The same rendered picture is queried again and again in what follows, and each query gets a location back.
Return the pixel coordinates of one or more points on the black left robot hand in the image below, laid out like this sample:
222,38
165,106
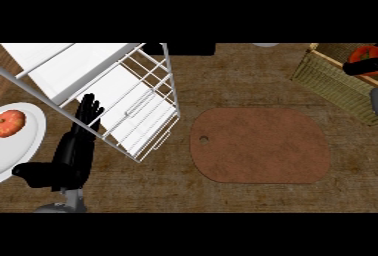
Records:
69,166

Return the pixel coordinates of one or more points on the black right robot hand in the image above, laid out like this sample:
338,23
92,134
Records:
363,68

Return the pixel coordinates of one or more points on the red tomato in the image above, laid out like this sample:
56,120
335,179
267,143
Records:
364,52

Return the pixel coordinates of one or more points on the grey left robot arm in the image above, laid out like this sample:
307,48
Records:
75,201

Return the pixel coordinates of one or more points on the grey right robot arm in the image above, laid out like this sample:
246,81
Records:
376,101

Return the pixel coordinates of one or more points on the wicker basket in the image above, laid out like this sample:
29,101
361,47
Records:
327,83

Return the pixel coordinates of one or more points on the brown wooden cutting board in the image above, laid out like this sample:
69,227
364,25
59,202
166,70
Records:
261,146

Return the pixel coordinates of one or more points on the white plate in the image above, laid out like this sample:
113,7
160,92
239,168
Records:
20,150

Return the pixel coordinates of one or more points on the red orange apple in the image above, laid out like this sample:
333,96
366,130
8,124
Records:
10,123

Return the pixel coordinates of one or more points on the pale round object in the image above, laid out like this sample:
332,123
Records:
267,44

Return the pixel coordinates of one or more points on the dark appliance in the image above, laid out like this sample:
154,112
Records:
193,48

